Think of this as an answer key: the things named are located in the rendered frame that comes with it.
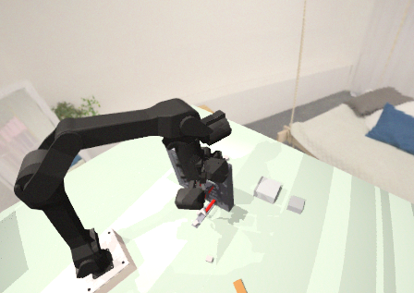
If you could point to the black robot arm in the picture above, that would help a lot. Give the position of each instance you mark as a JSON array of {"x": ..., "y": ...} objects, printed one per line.
[{"x": 40, "y": 181}]

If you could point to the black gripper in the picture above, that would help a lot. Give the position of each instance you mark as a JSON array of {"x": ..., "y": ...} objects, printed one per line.
[{"x": 192, "y": 198}]

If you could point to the orange rectangular block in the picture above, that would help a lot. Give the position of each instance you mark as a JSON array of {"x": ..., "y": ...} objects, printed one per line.
[{"x": 239, "y": 286}]

